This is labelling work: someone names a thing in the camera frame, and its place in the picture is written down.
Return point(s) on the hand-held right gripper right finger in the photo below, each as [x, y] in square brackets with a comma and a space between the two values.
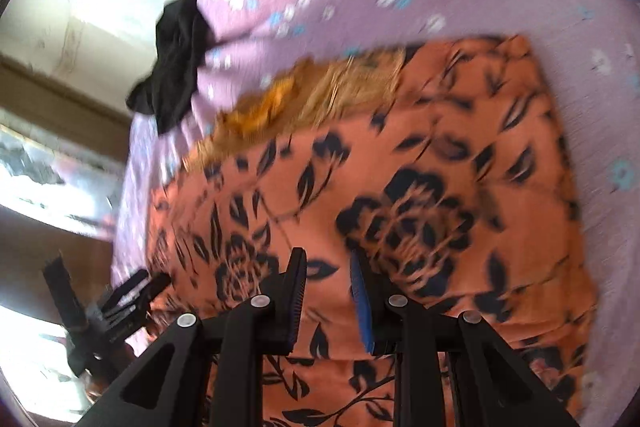
[358, 302]

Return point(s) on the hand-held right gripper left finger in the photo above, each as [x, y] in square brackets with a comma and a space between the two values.
[294, 302]

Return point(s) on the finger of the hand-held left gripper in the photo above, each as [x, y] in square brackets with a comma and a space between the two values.
[145, 302]
[131, 288]

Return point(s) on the orange black floral garment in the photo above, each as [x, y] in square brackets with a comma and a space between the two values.
[425, 207]

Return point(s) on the frosted glass window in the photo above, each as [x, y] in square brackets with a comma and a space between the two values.
[45, 187]

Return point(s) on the black cloth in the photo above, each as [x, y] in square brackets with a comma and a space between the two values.
[172, 67]

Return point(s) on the wooden window frame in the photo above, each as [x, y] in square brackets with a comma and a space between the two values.
[60, 97]

